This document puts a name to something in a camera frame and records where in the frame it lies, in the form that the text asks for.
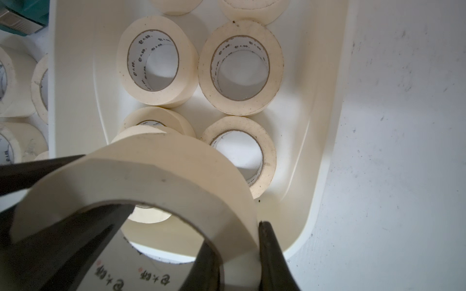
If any cream tape roll eight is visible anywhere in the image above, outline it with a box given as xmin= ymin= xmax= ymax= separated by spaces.
xmin=30 ymin=54 xmax=49 ymax=124

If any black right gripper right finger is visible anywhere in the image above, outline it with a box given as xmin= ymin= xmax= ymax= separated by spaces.
xmin=258 ymin=221 xmax=300 ymax=291

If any cream tape roll seven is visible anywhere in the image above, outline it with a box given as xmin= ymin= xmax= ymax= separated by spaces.
xmin=10 ymin=133 xmax=262 ymax=291

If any cream tape roll three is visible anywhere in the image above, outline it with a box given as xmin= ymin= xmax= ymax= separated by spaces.
xmin=1 ymin=46 xmax=36 ymax=118

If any cream tape roll six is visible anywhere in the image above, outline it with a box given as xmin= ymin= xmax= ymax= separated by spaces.
xmin=150 ymin=0 xmax=202 ymax=16

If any green tool case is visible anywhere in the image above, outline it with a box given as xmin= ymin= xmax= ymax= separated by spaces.
xmin=1 ymin=0 xmax=50 ymax=36

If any cream tape roll one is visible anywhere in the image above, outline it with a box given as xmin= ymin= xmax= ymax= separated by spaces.
xmin=1 ymin=122 xmax=48 ymax=166

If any cream tape roll five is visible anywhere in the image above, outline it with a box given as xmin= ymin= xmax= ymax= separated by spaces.
xmin=116 ymin=16 xmax=199 ymax=108

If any white plastic storage box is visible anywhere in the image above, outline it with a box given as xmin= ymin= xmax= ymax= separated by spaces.
xmin=49 ymin=1 xmax=358 ymax=258

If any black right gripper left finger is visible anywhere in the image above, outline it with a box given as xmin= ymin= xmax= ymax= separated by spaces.
xmin=180 ymin=241 xmax=221 ymax=291

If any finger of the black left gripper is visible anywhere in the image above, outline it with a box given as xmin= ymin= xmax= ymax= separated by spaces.
xmin=0 ymin=155 xmax=84 ymax=196
xmin=1 ymin=204 xmax=134 ymax=291

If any cream tape roll two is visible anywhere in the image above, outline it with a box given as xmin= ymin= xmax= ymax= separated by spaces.
xmin=200 ymin=116 xmax=277 ymax=199

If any cream tape roll nine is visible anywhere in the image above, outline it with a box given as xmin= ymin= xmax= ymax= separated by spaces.
xmin=198 ymin=20 xmax=285 ymax=116

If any cream tape roll ten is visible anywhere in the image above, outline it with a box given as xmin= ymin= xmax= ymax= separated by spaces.
xmin=118 ymin=106 xmax=197 ymax=138

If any cream tape roll four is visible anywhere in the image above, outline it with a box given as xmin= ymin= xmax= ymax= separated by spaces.
xmin=35 ymin=151 xmax=49 ymax=161

